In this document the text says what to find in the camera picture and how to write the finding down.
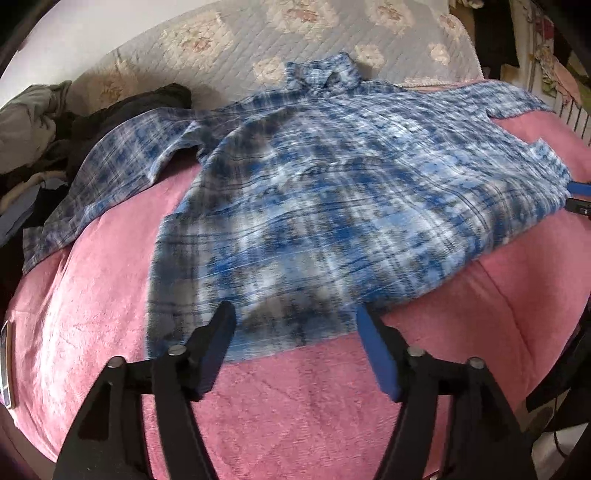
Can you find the blue plaid flannel shirt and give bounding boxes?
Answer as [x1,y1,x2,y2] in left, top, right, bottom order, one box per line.
[23,53,572,361]

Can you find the white booklet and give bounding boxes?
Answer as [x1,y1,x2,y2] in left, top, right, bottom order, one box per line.
[0,321,16,410]

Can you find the floral hanging fabric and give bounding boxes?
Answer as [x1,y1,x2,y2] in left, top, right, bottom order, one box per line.
[512,0,591,144]

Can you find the pink fleece blanket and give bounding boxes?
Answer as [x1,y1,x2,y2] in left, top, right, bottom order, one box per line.
[7,108,590,479]

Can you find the blue folded garment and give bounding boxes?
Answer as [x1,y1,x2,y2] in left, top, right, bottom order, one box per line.
[1,178,67,246]

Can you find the black puffer jacket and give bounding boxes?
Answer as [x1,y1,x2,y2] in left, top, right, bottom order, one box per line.
[64,82,192,176]

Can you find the grey crumpled garment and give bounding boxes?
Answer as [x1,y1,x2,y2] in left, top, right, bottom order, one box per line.
[0,81,72,174]

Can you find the grey floral quilted mattress pad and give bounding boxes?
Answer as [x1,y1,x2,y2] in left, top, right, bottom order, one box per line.
[68,1,483,115]

